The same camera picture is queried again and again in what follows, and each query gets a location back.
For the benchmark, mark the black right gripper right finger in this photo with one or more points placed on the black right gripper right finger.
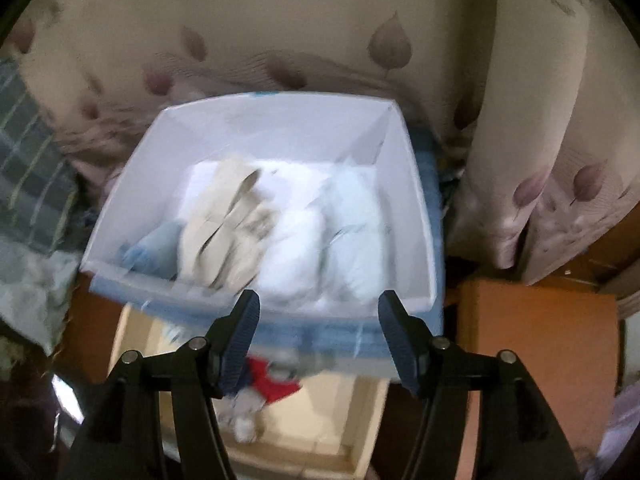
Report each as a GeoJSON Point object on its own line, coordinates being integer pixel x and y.
{"type": "Point", "coordinates": [440, 375]}

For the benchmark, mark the leaf pattern curtain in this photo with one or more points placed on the leaf pattern curtain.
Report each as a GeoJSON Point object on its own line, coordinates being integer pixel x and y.
{"type": "Point", "coordinates": [534, 103]}

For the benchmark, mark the orange wooden stool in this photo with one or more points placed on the orange wooden stool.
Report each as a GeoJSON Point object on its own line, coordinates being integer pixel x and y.
{"type": "Point", "coordinates": [568, 341]}

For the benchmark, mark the green plaid blanket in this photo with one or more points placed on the green plaid blanket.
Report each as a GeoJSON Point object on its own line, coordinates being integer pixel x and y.
{"type": "Point", "coordinates": [38, 185]}

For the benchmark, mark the white cardboard box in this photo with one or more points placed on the white cardboard box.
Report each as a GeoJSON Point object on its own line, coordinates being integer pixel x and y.
{"type": "Point", "coordinates": [295, 140]}

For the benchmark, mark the white checked cloth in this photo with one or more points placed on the white checked cloth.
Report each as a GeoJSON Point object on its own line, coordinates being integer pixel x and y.
{"type": "Point", "coordinates": [618, 455]}

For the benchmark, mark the red underwear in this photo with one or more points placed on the red underwear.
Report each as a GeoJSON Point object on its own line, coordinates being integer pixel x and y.
{"type": "Point", "coordinates": [270, 388]}

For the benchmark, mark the blue denim garment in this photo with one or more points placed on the blue denim garment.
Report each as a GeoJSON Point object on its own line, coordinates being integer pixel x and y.
{"type": "Point", "coordinates": [156, 254]}

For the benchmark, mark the wooden drawer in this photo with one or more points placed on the wooden drawer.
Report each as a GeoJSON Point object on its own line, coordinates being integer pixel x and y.
{"type": "Point", "coordinates": [327, 430]}

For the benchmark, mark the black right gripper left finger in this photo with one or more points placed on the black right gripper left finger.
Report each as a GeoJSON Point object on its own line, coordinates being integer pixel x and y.
{"type": "Point", "coordinates": [200, 371]}

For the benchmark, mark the beige garment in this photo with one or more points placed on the beige garment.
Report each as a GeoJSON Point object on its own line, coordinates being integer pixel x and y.
{"type": "Point", "coordinates": [220, 246]}

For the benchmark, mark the blue cloth covered nightstand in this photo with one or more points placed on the blue cloth covered nightstand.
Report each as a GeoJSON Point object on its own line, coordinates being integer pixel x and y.
{"type": "Point", "coordinates": [339, 337]}

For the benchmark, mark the white crumpled bag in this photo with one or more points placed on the white crumpled bag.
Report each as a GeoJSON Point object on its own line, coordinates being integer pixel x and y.
{"type": "Point", "coordinates": [36, 291]}

